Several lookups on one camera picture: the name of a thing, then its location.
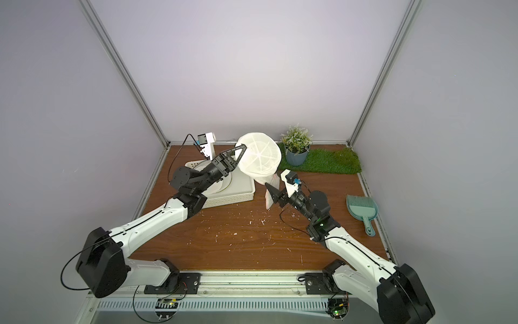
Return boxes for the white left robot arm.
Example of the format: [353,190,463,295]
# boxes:
[76,144,247,298]

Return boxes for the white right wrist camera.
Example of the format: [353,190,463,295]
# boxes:
[281,170,302,197]

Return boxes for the artificial plant in teal pot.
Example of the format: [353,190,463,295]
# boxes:
[281,125,312,166]

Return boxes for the white perforated plastic basket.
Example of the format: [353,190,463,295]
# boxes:
[203,168,256,209]

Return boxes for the green artificial grass mat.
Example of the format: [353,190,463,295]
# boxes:
[278,143,362,175]

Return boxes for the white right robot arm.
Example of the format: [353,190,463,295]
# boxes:
[266,184,436,323]

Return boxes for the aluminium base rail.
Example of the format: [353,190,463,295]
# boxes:
[74,269,418,324]

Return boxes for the teal plastic dustpan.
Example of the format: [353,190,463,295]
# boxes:
[346,195,379,237]

